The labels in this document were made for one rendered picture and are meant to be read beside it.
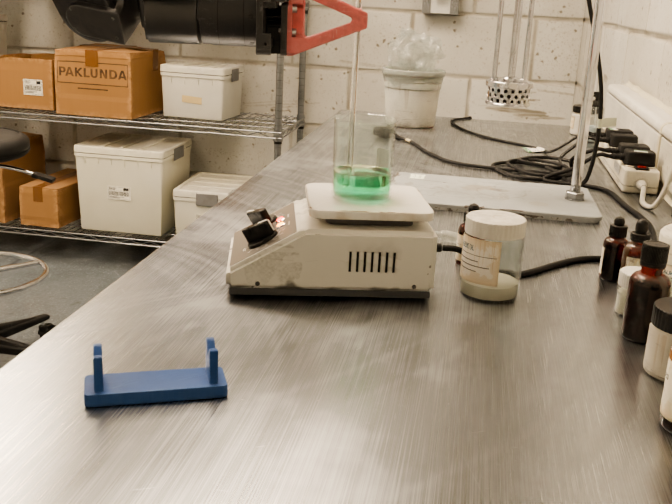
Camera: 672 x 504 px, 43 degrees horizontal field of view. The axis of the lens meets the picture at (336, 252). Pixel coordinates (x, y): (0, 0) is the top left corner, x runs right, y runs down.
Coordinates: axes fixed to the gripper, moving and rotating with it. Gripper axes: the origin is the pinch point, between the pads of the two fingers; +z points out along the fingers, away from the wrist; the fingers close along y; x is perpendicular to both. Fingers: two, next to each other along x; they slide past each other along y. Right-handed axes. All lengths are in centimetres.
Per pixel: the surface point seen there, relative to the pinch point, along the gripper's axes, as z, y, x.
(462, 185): 18, 45, 25
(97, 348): -18.0, -27.1, 22.4
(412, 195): 6.4, 2.6, 17.2
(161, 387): -13.3, -27.9, 24.8
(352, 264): 0.4, -5.7, 22.2
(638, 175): 46, 49, 23
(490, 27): 54, 241, 9
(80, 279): -90, 207, 101
